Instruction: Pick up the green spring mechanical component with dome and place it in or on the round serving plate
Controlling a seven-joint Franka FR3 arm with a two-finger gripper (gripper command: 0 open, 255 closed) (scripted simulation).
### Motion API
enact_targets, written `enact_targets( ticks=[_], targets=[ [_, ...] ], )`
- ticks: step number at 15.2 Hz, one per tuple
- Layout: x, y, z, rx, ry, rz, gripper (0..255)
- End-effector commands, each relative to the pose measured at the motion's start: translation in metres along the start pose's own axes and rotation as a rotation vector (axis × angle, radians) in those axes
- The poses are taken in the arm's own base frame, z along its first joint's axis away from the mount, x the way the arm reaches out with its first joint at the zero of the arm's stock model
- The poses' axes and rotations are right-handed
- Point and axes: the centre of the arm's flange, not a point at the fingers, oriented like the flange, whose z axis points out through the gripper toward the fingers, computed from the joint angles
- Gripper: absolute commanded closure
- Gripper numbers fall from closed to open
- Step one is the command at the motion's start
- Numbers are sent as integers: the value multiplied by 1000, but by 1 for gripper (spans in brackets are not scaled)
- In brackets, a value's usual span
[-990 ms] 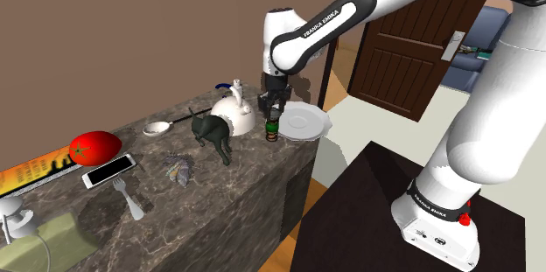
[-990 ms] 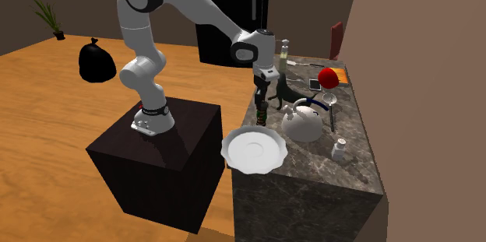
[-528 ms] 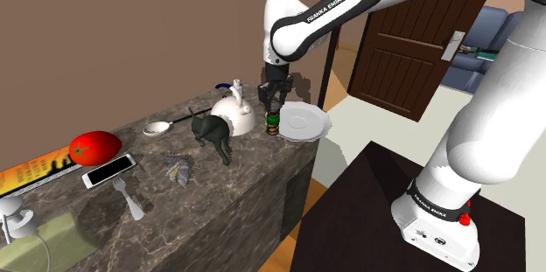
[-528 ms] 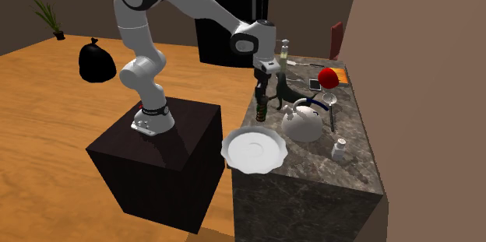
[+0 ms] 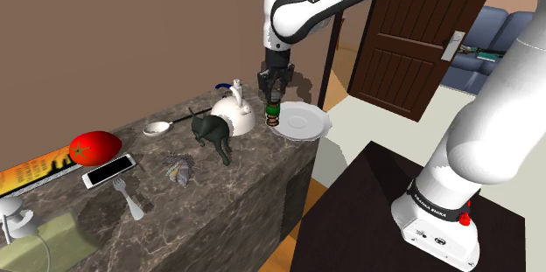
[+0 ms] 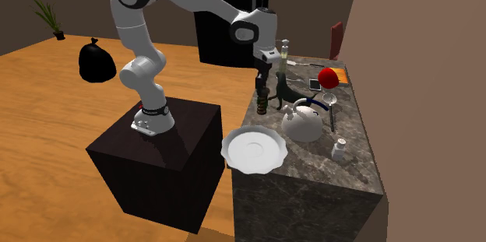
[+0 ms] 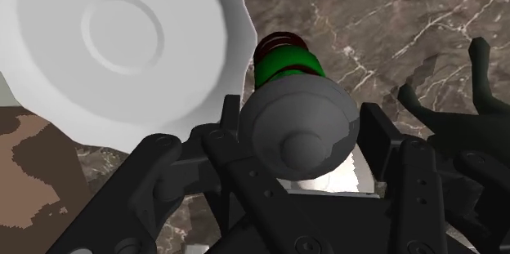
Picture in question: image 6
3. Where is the dark animal figure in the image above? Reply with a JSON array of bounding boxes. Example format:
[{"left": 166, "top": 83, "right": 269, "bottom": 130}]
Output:
[{"left": 267, "top": 71, "right": 317, "bottom": 111}]

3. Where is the clear soap dispenser bottle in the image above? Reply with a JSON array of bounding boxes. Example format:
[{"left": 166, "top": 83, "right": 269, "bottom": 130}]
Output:
[{"left": 278, "top": 38, "right": 291, "bottom": 76}]

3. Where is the white salt shaker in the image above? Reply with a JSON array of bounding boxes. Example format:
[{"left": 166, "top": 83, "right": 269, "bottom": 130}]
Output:
[{"left": 331, "top": 138, "right": 347, "bottom": 161}]

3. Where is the potted green plant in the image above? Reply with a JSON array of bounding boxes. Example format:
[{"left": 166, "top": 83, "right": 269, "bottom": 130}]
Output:
[{"left": 32, "top": 0, "right": 66, "bottom": 41}]

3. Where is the black rubbish bag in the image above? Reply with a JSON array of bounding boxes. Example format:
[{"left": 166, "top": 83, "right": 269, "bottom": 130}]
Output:
[{"left": 78, "top": 37, "right": 118, "bottom": 83}]

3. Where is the red chair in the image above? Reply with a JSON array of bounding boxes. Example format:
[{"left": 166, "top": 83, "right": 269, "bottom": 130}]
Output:
[{"left": 329, "top": 21, "right": 344, "bottom": 61}]

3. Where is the dark robot stand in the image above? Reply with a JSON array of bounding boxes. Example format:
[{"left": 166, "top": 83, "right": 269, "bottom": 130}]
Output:
[{"left": 85, "top": 96, "right": 226, "bottom": 235}]

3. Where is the black refrigerator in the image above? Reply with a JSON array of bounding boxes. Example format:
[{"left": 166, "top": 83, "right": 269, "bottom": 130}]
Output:
[{"left": 188, "top": 0, "right": 271, "bottom": 69}]

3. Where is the metal strainer spoon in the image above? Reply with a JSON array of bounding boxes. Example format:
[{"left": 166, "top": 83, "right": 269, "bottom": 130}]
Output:
[{"left": 322, "top": 93, "right": 338, "bottom": 133}]

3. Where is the dark marble counter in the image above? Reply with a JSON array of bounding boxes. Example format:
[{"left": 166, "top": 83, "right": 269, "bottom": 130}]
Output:
[{"left": 231, "top": 55, "right": 385, "bottom": 242}]

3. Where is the white kettle with blue handle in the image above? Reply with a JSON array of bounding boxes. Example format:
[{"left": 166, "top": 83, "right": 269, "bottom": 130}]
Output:
[{"left": 280, "top": 97, "right": 329, "bottom": 143}]

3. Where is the white scalloped plate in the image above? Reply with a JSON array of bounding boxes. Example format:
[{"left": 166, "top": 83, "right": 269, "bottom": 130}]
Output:
[{"left": 220, "top": 125, "right": 289, "bottom": 175}]

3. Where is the red round object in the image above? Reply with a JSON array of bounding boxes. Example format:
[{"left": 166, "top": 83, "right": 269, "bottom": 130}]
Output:
[{"left": 317, "top": 67, "right": 340, "bottom": 90}]

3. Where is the orange book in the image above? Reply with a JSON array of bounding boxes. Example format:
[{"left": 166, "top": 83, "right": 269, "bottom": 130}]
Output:
[{"left": 328, "top": 67, "right": 350, "bottom": 86}]

